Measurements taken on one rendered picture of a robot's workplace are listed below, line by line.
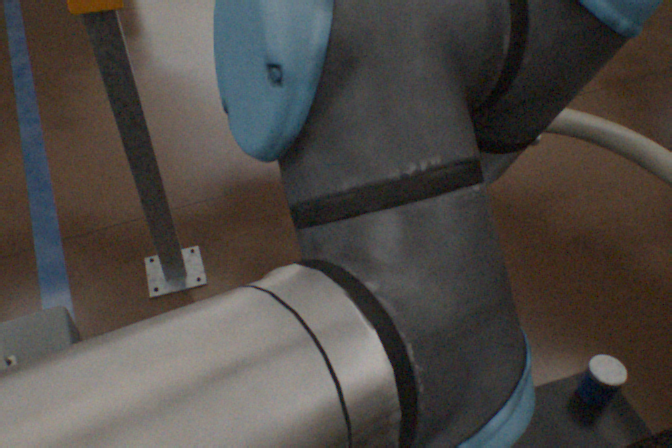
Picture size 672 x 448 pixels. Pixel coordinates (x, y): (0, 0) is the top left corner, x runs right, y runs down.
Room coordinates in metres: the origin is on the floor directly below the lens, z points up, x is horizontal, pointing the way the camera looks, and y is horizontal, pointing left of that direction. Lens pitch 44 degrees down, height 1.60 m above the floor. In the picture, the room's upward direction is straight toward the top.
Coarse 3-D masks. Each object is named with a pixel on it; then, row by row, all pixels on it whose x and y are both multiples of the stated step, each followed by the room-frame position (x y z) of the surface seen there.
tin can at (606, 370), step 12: (600, 360) 0.96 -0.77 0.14; (612, 360) 0.96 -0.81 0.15; (588, 372) 0.93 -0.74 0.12; (600, 372) 0.92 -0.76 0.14; (612, 372) 0.92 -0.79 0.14; (624, 372) 0.92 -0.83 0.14; (588, 384) 0.91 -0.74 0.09; (600, 384) 0.89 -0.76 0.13; (612, 384) 0.88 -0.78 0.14; (588, 396) 0.90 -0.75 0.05; (600, 396) 0.88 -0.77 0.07; (612, 396) 0.89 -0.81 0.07
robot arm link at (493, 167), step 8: (536, 144) 0.32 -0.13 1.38; (480, 152) 0.29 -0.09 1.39; (520, 152) 0.30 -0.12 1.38; (480, 160) 0.29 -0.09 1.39; (488, 160) 0.29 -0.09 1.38; (496, 160) 0.29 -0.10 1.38; (504, 160) 0.29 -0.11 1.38; (512, 160) 0.30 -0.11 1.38; (488, 168) 0.29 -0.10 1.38; (496, 168) 0.29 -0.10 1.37; (504, 168) 0.30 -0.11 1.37; (488, 176) 0.30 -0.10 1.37; (496, 176) 0.30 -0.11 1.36; (488, 184) 0.30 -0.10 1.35
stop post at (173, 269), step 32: (96, 0) 1.38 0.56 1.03; (96, 32) 1.39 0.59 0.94; (128, 64) 1.40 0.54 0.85; (128, 96) 1.40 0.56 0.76; (128, 128) 1.39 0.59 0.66; (128, 160) 1.38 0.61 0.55; (160, 192) 1.40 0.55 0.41; (160, 224) 1.39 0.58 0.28; (160, 256) 1.38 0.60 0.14; (192, 256) 1.50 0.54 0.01; (160, 288) 1.34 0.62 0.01
